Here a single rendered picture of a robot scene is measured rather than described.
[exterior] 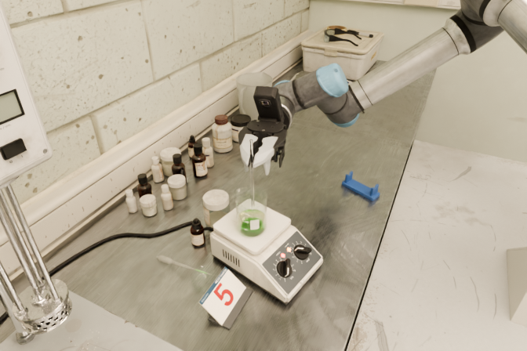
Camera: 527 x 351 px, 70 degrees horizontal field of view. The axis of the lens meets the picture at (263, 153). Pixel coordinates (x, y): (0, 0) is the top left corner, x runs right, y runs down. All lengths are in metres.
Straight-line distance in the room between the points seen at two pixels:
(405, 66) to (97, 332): 0.83
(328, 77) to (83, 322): 0.67
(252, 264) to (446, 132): 1.64
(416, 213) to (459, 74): 1.19
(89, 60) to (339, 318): 0.75
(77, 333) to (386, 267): 0.59
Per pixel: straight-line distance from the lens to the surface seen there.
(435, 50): 0.98
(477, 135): 2.21
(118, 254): 0.90
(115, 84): 1.02
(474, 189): 1.16
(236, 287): 0.77
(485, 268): 0.94
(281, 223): 0.79
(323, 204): 0.98
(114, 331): 0.77
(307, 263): 0.78
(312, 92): 0.87
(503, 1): 0.85
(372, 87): 0.96
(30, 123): 0.43
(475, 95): 2.13
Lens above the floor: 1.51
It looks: 31 degrees down
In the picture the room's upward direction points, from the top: straight up
